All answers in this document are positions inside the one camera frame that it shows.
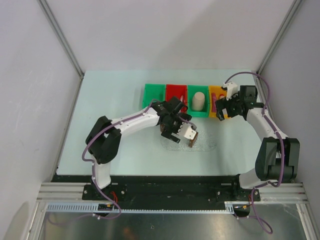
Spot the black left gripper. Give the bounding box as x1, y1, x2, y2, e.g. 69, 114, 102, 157
161, 112, 192, 143

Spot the clear glass tray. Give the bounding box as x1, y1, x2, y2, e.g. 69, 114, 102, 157
160, 130, 217, 152

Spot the beige cup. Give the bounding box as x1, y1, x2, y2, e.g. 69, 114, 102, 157
191, 91, 205, 112

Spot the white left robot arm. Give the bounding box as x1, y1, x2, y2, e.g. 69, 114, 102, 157
81, 96, 198, 200

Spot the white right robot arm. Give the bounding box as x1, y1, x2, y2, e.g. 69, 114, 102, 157
215, 82, 300, 201

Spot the pink toothpaste tube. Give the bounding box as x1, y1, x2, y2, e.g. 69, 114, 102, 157
211, 92, 217, 113

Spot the yellow plastic bin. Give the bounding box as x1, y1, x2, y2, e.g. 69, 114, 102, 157
208, 85, 227, 118

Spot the red plastic bin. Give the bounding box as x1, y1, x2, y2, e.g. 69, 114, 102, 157
165, 84, 188, 106

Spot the green plastic bin with cup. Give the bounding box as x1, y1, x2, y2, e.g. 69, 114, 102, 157
187, 85, 210, 118

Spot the green plastic bin far left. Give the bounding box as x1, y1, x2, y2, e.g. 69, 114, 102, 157
142, 83, 166, 108

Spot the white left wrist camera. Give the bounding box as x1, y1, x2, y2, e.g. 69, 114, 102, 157
177, 122, 198, 140

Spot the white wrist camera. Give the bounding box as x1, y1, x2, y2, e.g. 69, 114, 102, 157
177, 122, 198, 140
221, 81, 238, 101

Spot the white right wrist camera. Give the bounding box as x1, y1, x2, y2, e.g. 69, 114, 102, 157
221, 81, 238, 101

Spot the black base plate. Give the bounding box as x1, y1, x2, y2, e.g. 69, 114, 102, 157
52, 175, 261, 210

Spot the grey slotted cable duct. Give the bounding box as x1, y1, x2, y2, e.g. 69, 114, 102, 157
46, 202, 234, 214

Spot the aluminium frame post right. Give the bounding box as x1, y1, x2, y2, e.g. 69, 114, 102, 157
256, 0, 305, 74

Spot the aluminium frame post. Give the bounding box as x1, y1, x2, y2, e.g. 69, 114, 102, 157
256, 0, 305, 74
37, 0, 85, 79

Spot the aluminium frame post left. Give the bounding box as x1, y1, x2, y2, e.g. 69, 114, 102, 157
37, 0, 85, 79

